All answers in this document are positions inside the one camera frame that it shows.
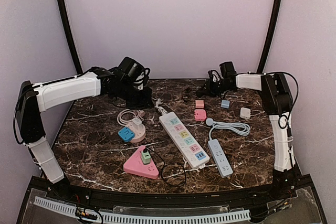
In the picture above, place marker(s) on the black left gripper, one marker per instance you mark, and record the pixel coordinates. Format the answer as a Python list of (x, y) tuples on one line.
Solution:
[(144, 103)]

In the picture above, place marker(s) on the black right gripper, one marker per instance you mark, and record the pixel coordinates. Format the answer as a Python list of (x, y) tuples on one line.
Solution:
[(209, 89)]

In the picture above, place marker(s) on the light blue cube adapter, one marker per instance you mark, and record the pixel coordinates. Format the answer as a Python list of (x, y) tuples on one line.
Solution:
[(225, 104)]

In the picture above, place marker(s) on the peach cube plug adapter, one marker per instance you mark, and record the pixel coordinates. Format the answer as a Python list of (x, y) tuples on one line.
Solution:
[(199, 104)]

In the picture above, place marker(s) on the pink square plug adapter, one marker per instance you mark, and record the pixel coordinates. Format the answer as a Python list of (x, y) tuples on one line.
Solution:
[(200, 115)]

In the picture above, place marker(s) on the white cube plug adapter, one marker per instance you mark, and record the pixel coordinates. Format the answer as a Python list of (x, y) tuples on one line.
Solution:
[(245, 113)]

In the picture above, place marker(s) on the blue square plug adapter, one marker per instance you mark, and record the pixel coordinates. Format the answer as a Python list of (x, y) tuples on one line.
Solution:
[(126, 134)]

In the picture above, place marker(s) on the round pink power socket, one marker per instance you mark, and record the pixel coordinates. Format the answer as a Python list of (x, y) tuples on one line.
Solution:
[(138, 130)]

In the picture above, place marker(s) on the white multi-socket power strip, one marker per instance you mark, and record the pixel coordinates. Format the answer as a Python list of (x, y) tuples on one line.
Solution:
[(184, 141)]

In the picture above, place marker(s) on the green charger adapter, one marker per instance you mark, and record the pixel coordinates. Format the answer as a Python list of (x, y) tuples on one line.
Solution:
[(145, 157)]

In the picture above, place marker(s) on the pink triangular power socket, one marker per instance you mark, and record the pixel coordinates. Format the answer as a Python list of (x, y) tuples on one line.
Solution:
[(134, 166)]

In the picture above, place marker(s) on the light blue power strip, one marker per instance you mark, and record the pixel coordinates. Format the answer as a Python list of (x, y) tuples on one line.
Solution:
[(220, 158)]

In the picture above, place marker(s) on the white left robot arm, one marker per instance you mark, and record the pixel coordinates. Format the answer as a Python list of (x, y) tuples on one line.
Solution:
[(34, 99)]

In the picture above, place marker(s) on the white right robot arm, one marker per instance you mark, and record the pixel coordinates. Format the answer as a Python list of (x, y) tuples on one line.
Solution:
[(277, 102)]

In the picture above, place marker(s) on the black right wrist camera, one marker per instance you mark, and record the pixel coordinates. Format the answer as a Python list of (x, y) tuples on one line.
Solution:
[(227, 69)]

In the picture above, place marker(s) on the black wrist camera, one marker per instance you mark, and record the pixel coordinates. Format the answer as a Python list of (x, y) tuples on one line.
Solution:
[(131, 68), (227, 69)]

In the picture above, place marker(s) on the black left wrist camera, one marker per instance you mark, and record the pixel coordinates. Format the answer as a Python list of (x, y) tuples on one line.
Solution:
[(131, 68)]

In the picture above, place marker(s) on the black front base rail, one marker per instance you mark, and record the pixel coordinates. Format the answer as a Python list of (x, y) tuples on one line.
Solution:
[(285, 202)]

